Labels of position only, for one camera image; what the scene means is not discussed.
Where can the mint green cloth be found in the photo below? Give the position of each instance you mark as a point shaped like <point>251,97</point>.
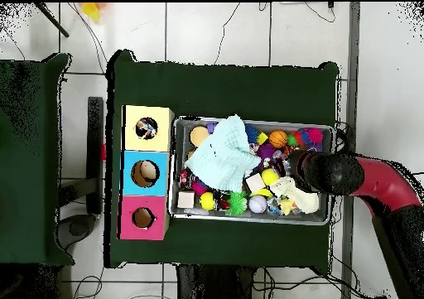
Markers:
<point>225,154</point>

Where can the colourful polka dot cloth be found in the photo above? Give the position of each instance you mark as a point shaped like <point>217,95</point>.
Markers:
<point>147,128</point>

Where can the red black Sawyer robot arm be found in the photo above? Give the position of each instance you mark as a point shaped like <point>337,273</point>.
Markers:
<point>391,180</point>

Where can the wooden box with three holes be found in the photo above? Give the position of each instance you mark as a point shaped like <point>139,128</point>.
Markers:
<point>132,153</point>

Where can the shallow clear mesh bin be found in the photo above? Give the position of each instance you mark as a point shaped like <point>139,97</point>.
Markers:
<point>311,218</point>

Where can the peach orange ball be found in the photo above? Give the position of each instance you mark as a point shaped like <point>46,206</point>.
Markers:
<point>199,136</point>

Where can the yellow ball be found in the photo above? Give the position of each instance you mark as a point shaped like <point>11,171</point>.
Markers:
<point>207,201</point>
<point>269,176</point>

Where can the small wooden cube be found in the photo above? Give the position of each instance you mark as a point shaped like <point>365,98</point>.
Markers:
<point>186,199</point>

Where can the green spiky ball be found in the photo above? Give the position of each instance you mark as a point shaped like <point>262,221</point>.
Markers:
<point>237,203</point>

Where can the white toy baseball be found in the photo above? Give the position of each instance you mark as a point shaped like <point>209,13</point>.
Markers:
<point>257,204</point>

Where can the orange toy basketball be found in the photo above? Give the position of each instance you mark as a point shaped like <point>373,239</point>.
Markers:
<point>278,138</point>

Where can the cream yellow cloth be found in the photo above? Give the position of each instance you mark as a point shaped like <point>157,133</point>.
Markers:
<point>295,196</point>

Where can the pink spiky ball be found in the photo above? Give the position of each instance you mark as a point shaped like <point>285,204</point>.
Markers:
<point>313,136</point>

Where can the black chair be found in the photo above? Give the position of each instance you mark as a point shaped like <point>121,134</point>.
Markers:
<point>96,180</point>

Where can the grey metal beam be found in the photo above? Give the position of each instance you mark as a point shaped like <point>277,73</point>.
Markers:
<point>351,80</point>

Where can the green cloth side table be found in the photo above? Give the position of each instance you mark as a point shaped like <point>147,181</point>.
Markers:
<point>30,160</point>

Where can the yellow floor object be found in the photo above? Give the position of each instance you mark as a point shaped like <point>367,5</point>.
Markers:
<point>91,11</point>

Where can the black rod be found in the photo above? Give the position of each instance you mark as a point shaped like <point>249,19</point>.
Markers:
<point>52,19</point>

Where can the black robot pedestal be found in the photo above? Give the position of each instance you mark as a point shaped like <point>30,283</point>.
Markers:
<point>212,286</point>

